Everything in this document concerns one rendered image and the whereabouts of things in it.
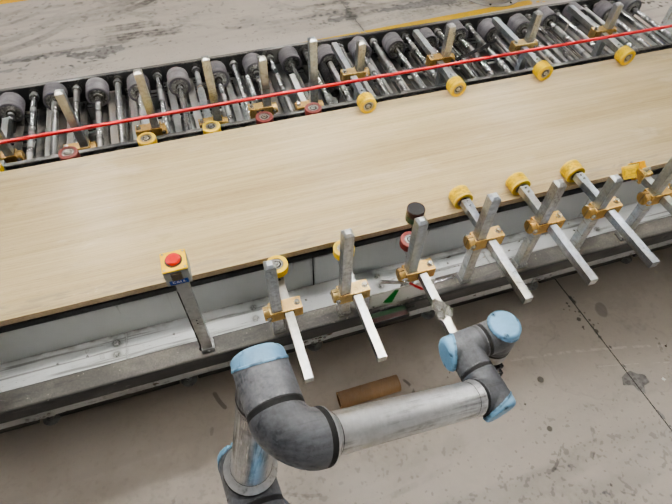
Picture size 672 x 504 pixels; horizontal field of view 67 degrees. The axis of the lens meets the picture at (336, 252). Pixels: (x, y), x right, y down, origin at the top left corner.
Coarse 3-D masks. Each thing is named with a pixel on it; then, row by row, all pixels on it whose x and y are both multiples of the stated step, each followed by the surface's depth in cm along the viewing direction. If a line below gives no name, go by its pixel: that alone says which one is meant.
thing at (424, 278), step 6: (420, 276) 181; (426, 276) 181; (420, 282) 182; (426, 282) 179; (426, 288) 178; (432, 288) 178; (426, 294) 179; (432, 294) 176; (450, 318) 171; (444, 324) 169; (450, 324) 169; (444, 330) 171; (450, 330) 168; (456, 330) 168
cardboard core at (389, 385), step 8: (392, 376) 242; (368, 384) 238; (376, 384) 238; (384, 384) 238; (392, 384) 238; (400, 384) 239; (336, 392) 238; (344, 392) 236; (352, 392) 235; (360, 392) 235; (368, 392) 236; (376, 392) 236; (384, 392) 237; (392, 392) 239; (344, 400) 233; (352, 400) 234; (360, 400) 235; (368, 400) 237
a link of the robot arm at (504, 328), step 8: (496, 312) 133; (504, 312) 134; (488, 320) 132; (496, 320) 132; (504, 320) 132; (512, 320) 132; (488, 328) 132; (496, 328) 130; (504, 328) 130; (512, 328) 131; (520, 328) 131; (496, 336) 130; (504, 336) 129; (512, 336) 129; (496, 344) 130; (504, 344) 131; (512, 344) 132; (496, 352) 132; (504, 352) 135
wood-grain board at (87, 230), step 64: (640, 64) 259; (256, 128) 223; (320, 128) 224; (384, 128) 224; (448, 128) 225; (512, 128) 226; (576, 128) 227; (640, 128) 227; (0, 192) 197; (64, 192) 198; (128, 192) 198; (192, 192) 199; (256, 192) 199; (320, 192) 200; (384, 192) 200; (448, 192) 201; (0, 256) 178; (64, 256) 179; (128, 256) 179; (192, 256) 180; (256, 256) 180; (0, 320) 163
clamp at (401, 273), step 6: (420, 264) 183; (426, 264) 183; (396, 270) 183; (402, 270) 181; (420, 270) 181; (426, 270) 181; (432, 270) 182; (402, 276) 180; (408, 276) 180; (414, 276) 182
